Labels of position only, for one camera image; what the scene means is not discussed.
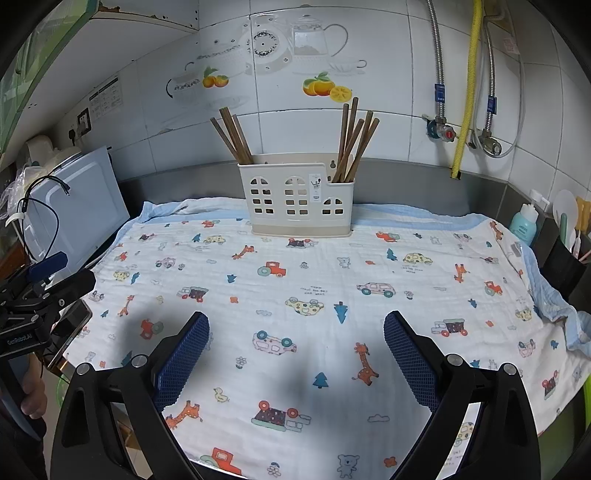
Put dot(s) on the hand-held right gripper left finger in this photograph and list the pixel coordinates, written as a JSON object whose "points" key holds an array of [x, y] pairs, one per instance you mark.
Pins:
{"points": [[182, 360]]}

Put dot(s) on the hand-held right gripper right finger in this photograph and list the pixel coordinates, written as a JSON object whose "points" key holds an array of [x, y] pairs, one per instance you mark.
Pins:
{"points": [[411, 360]]}

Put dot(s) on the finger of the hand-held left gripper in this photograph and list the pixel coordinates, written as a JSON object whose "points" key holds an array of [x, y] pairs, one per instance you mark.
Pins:
{"points": [[48, 266], [71, 286]]}

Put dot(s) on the cream plastic utensil holder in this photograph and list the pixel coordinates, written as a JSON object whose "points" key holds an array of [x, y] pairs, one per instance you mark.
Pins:
{"points": [[295, 212]]}

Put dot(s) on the bunch of wooden chopsticks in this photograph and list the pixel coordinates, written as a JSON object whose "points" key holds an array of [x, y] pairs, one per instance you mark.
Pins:
{"points": [[342, 138]]}

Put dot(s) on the person's left hand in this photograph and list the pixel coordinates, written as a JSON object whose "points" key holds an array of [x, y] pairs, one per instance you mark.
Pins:
{"points": [[34, 387]]}

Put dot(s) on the black smartphone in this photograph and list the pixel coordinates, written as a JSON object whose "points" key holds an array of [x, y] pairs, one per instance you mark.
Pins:
{"points": [[71, 330]]}

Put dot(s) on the white microwave oven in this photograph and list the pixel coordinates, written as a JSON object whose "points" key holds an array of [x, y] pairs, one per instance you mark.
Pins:
{"points": [[78, 212]]}

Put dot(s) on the clear plastic bag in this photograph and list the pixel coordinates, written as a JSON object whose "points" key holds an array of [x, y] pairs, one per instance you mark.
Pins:
{"points": [[16, 184]]}

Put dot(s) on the white kettle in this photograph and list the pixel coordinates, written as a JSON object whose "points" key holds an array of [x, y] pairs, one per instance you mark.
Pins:
{"points": [[39, 147]]}

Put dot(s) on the cartoon printed white blanket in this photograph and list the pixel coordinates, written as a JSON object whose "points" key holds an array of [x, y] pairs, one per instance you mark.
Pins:
{"points": [[323, 277]]}

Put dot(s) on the teal pump bottle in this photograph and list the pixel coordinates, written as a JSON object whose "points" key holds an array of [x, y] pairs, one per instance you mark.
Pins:
{"points": [[524, 224]]}

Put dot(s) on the black utensil cup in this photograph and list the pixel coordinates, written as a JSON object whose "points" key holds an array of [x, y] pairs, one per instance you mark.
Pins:
{"points": [[563, 267]]}

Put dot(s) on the white spatula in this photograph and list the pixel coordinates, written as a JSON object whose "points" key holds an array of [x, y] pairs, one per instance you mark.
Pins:
{"points": [[564, 207]]}

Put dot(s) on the metal water valve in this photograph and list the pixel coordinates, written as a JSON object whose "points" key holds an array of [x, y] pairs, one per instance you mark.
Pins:
{"points": [[485, 142]]}

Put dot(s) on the black wall socket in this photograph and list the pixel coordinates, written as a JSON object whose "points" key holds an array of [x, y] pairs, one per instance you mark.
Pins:
{"points": [[83, 121]]}

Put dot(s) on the white wall notice sticker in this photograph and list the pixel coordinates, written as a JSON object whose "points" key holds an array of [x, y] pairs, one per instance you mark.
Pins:
{"points": [[106, 99]]}

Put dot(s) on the green wall cabinet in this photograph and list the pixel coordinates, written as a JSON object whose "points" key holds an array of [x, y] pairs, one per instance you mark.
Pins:
{"points": [[27, 69]]}

